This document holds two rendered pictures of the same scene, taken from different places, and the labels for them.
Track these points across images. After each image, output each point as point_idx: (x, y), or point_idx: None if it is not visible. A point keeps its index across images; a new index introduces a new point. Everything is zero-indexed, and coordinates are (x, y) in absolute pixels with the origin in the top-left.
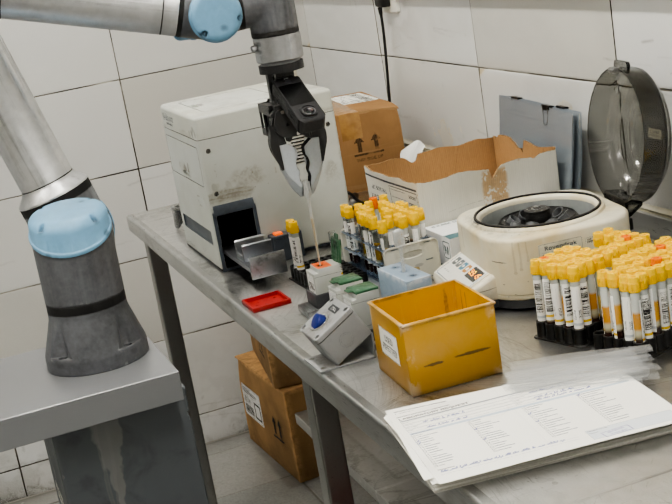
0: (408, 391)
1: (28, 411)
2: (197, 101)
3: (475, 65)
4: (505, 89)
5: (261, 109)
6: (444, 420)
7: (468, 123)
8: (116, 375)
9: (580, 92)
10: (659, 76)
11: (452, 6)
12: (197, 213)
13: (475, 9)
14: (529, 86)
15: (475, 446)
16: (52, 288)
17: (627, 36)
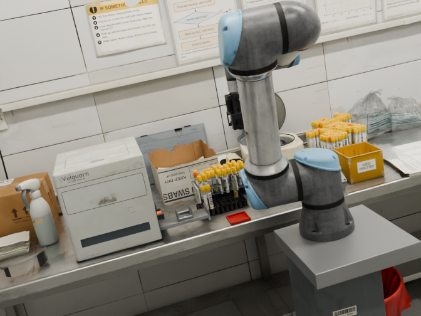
0: (381, 175)
1: (401, 229)
2: (78, 163)
3: (99, 133)
4: (129, 136)
5: (237, 116)
6: (417, 164)
7: None
8: (359, 217)
9: (193, 117)
10: None
11: (76, 109)
12: (121, 222)
13: (101, 105)
14: (152, 128)
15: None
16: (340, 188)
17: (225, 85)
